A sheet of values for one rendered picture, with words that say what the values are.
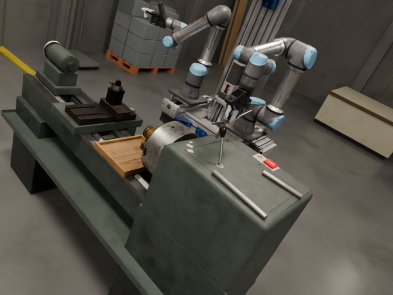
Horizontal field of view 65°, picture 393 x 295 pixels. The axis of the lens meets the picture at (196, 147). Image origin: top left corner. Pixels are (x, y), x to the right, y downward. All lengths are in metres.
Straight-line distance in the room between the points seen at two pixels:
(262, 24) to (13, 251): 2.21
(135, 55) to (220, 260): 4.99
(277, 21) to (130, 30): 4.19
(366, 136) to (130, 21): 5.57
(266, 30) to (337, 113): 5.88
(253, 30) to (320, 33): 8.25
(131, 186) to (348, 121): 6.67
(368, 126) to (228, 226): 6.79
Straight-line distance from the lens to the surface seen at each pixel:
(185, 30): 2.23
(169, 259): 1.57
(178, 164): 1.34
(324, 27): 10.42
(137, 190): 1.68
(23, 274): 2.35
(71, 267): 2.38
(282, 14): 2.16
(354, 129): 7.90
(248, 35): 2.23
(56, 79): 2.44
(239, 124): 2.05
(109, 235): 1.87
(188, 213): 1.38
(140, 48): 5.88
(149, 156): 1.57
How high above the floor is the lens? 1.90
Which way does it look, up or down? 27 degrees down
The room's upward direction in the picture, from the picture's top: 23 degrees clockwise
